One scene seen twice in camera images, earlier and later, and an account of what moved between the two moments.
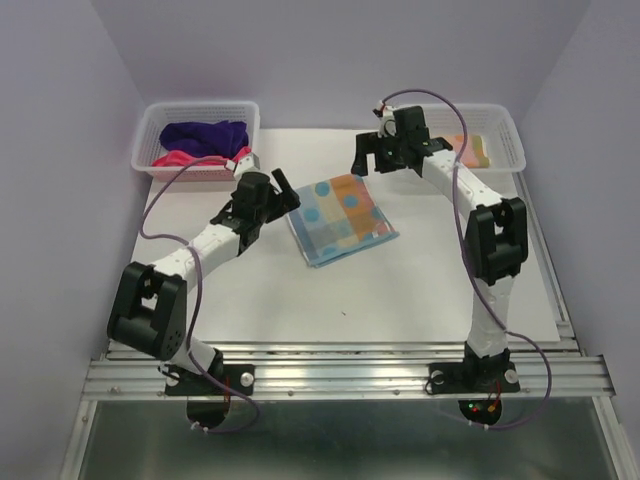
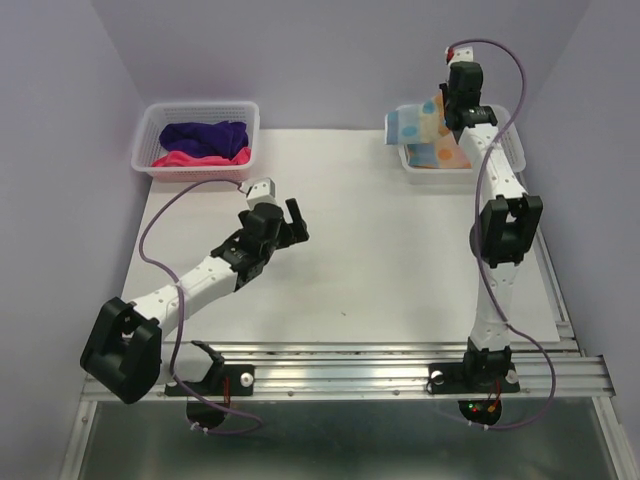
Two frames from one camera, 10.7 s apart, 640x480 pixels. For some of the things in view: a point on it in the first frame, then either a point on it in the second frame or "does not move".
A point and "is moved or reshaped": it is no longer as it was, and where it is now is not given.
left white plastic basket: [157, 115] does not move
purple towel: [217, 139] does not move
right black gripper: [369, 143] to [445, 93]
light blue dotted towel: [339, 217] is moved or reshaped
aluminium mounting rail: [358, 371] does not move
